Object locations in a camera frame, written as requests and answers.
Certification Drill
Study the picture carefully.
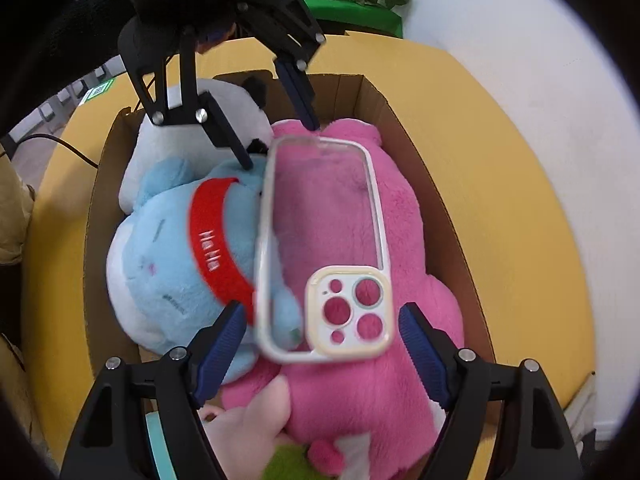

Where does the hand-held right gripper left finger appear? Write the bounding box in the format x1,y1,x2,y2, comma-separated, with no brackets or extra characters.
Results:
59,301,247,480

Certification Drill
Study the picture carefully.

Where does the green planter box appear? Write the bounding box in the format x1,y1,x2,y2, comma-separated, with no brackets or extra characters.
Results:
292,0,405,38

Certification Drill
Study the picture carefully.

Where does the green floor sticker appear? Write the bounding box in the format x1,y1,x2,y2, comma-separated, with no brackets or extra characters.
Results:
80,79,117,105

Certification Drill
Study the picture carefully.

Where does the black cable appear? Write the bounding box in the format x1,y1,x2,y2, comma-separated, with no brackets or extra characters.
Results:
20,132,101,168

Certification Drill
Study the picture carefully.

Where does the brown cardboard box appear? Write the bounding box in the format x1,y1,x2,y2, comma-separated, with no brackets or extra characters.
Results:
82,72,497,426

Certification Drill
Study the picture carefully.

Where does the blue plush toy red collar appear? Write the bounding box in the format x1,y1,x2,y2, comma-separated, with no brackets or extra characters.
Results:
106,155,306,386

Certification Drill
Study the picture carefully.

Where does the beige cloth bag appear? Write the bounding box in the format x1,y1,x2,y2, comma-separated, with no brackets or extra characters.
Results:
0,152,36,266

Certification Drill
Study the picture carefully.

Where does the clear phone case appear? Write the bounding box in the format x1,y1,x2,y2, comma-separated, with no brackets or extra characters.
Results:
252,134,393,365

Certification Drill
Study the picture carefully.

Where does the pale pink and teal plush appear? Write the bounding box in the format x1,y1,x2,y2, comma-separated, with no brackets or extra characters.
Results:
197,375,313,480

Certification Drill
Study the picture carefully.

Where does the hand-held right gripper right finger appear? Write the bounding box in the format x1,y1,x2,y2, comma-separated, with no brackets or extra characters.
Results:
398,303,585,480

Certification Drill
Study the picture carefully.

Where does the white panda plush toy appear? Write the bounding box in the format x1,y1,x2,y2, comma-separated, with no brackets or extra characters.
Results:
119,74,275,211

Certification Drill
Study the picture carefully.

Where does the pink plush toy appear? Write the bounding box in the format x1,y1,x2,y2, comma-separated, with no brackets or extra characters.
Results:
220,118,466,478

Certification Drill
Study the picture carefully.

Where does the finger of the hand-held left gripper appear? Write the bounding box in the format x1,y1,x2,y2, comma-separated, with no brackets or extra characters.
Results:
237,0,327,133
125,27,253,170

